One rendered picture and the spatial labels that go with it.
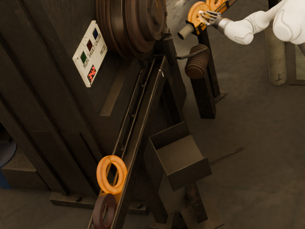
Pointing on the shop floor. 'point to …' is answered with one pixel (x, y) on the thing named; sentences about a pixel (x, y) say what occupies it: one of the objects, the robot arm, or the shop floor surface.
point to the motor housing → (201, 82)
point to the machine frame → (71, 100)
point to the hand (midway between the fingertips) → (198, 12)
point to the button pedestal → (297, 69)
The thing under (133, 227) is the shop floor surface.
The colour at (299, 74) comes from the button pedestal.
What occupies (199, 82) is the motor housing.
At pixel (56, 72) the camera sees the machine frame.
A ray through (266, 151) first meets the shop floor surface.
